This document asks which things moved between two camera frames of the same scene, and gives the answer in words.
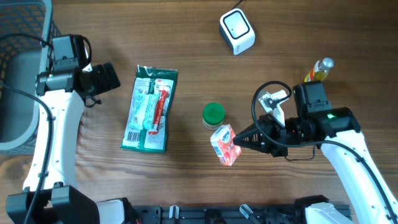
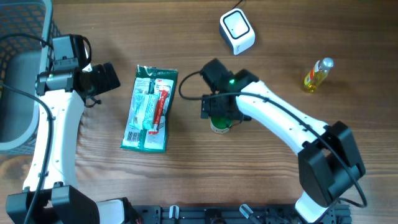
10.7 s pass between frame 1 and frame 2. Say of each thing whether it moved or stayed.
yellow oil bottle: stayed
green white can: moved
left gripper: stayed
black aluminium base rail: stayed
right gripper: moved
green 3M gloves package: stayed
